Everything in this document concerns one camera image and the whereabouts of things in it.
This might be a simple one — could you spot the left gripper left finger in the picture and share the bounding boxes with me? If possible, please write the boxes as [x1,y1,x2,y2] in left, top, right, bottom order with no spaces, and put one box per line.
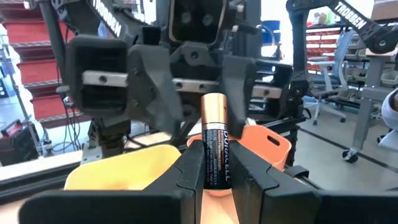
[17,139,206,224]

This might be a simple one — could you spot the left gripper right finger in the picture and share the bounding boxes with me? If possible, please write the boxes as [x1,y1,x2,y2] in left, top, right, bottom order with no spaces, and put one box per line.
[228,139,398,224]

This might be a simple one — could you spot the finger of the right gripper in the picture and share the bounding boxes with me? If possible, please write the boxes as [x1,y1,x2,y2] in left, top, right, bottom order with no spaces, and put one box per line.
[221,55,258,140]
[126,44,185,135]

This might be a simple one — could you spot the black copper Duracell battery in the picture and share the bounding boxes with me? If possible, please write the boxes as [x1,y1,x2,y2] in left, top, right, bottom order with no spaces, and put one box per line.
[200,92,233,191]

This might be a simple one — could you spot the yellow plastic bin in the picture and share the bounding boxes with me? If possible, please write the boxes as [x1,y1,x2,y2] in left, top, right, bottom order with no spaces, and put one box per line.
[63,144,183,192]

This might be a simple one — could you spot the orange plastic bin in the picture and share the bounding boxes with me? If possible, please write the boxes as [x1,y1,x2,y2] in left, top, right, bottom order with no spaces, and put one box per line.
[185,124,293,224]

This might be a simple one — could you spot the red storage shelf rack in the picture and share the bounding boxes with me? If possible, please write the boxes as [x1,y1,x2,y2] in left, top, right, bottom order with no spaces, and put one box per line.
[0,0,91,129]

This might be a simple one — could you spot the blue container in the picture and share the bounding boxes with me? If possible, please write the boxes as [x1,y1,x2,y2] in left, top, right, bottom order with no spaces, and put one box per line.
[262,19,281,45]

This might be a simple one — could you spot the grey office chair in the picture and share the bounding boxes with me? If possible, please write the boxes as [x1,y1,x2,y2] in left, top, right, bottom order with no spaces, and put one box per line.
[306,30,359,126]

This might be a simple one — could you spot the red bin shelf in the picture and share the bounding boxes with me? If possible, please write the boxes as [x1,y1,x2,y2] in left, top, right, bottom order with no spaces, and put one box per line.
[305,26,343,73]

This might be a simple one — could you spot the black red device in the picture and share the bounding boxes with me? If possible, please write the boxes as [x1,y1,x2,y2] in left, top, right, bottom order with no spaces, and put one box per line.
[0,119,42,167]

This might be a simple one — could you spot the grey table with casters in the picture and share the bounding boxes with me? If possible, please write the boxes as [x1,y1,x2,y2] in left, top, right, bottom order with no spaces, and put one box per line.
[341,46,398,165]

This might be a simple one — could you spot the person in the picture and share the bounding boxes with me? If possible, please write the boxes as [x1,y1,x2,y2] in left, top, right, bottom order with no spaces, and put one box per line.
[377,88,398,152]

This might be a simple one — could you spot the cardboard box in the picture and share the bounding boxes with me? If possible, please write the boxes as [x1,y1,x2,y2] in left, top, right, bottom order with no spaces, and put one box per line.
[371,0,398,22]

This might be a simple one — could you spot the black hanging cables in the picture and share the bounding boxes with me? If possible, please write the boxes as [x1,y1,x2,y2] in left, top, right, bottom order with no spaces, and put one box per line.
[55,90,83,154]

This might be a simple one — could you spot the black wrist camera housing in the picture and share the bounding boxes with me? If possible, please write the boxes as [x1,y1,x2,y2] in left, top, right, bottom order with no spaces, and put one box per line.
[169,0,230,45]

